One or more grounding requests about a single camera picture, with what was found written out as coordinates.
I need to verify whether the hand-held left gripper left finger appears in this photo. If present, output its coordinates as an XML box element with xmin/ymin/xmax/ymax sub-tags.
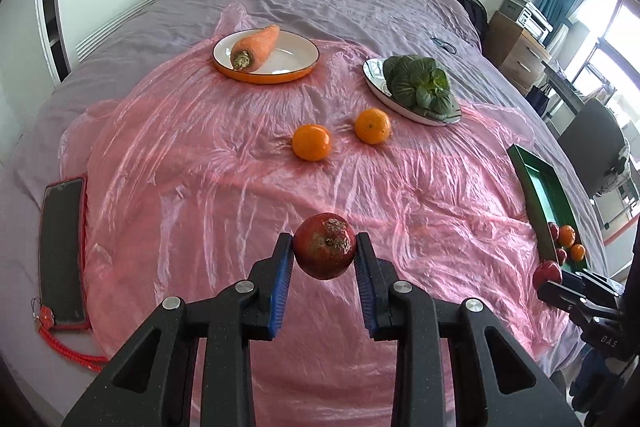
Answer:
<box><xmin>62</xmin><ymin>233</ymin><xmax>295</xmax><ymax>427</ymax></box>

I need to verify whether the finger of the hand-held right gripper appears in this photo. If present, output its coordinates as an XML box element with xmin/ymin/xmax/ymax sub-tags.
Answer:
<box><xmin>537</xmin><ymin>279</ymin><xmax>592</xmax><ymax>315</ymax></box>
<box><xmin>560</xmin><ymin>271</ymin><xmax>624</xmax><ymax>299</ymax></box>

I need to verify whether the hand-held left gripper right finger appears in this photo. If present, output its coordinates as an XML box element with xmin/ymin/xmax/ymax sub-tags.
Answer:
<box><xmin>354</xmin><ymin>232</ymin><xmax>583</xmax><ymax>427</ymax></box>

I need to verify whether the green rectangular tray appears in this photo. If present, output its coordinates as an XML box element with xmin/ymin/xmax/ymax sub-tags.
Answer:
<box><xmin>506</xmin><ymin>144</ymin><xmax>591</xmax><ymax>274</ymax></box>

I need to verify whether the person's right hand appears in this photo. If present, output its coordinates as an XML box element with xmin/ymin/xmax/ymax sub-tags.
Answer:
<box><xmin>569</xmin><ymin>347</ymin><xmax>624</xmax><ymax>427</ymax></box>

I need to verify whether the pink plastic sheet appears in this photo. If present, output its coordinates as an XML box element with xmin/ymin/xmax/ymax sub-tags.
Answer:
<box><xmin>59</xmin><ymin>2</ymin><xmax>586</xmax><ymax>427</ymax></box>

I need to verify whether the desk chair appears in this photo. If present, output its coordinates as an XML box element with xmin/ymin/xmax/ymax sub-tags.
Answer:
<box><xmin>557</xmin><ymin>98</ymin><xmax>631</xmax><ymax>200</ymax></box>

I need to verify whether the black bag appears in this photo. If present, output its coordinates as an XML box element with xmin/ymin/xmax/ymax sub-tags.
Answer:
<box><xmin>526</xmin><ymin>84</ymin><xmax>551</xmax><ymax>115</ymax></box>

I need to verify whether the desk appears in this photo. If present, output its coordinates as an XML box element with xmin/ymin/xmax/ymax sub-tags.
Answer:
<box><xmin>542</xmin><ymin>57</ymin><xmax>601</xmax><ymax>118</ymax></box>

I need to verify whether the green bok choy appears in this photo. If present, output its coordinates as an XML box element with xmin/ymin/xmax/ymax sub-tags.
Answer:
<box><xmin>382</xmin><ymin>55</ymin><xmax>458</xmax><ymax>118</ymax></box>

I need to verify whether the white oval plate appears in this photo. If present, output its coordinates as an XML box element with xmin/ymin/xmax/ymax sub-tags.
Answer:
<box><xmin>363</xmin><ymin>58</ymin><xmax>462</xmax><ymax>126</ymax></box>

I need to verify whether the phone in red case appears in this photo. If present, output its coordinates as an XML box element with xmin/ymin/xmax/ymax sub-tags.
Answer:
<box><xmin>38</xmin><ymin>177</ymin><xmax>91</xmax><ymax>328</ymax></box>

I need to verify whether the orange rimmed plate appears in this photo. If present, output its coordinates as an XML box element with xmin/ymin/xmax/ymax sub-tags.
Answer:
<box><xmin>212</xmin><ymin>29</ymin><xmax>321</xmax><ymax>85</ymax></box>

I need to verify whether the wooden dresser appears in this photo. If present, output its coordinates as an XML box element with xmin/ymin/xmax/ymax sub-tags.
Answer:
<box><xmin>487</xmin><ymin>9</ymin><xmax>551</xmax><ymax>95</ymax></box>

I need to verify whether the carrot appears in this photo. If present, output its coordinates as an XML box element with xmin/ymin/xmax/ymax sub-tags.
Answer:
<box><xmin>230</xmin><ymin>25</ymin><xmax>280</xmax><ymax>72</ymax></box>

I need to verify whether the white printer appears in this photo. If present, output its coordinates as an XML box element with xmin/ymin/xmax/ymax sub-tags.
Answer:
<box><xmin>498</xmin><ymin>0</ymin><xmax>554</xmax><ymax>40</ymax></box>

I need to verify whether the black backpack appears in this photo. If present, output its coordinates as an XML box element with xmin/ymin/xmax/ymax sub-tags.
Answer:
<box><xmin>457</xmin><ymin>0</ymin><xmax>493</xmax><ymax>52</ymax></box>

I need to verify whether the red lanyard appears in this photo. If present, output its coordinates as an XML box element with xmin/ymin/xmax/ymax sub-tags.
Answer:
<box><xmin>31</xmin><ymin>299</ymin><xmax>108</xmax><ymax>373</ymax></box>

